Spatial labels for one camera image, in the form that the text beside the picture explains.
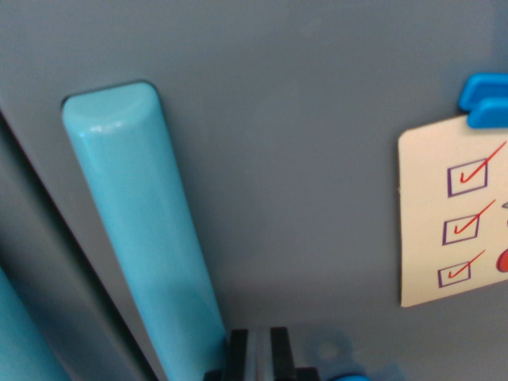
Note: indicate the grey door with shopping list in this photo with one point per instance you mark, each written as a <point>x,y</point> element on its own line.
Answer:
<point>278,178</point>

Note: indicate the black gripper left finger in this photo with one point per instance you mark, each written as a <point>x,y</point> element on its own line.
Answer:
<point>238,357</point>

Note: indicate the cream shopping list card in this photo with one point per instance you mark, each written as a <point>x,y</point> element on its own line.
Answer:
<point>428,222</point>

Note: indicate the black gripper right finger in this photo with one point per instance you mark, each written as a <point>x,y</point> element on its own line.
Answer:
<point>282,357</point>

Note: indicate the blue clip magnet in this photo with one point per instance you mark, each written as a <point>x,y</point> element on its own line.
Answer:
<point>488,99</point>

